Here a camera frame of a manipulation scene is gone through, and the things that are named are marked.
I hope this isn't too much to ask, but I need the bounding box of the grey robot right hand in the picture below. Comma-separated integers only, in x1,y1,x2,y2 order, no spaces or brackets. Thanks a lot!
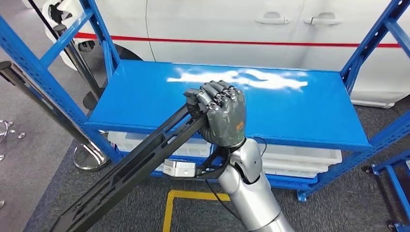
183,80,247,148

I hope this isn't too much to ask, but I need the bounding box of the long black plastic part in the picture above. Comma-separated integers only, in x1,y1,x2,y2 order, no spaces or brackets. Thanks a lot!
49,104,209,232

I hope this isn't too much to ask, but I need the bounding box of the white car with red stripe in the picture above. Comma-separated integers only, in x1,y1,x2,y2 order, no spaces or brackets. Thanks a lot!
42,0,410,110

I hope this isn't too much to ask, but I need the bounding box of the yellow floor tape square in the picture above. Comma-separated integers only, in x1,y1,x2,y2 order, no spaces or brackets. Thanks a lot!
161,189,231,232

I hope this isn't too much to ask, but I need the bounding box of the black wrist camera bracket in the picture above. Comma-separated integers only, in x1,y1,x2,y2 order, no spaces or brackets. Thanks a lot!
194,145,232,181

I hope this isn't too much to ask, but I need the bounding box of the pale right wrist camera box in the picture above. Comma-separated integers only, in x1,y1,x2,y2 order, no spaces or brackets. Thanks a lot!
163,159,197,178

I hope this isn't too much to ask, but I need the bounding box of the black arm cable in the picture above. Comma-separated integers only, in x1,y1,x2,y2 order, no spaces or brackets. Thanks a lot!
204,136,268,222

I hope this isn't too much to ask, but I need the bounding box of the chrome stanchion post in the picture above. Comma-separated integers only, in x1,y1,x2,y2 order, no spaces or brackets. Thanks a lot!
27,0,106,111
0,60,110,171

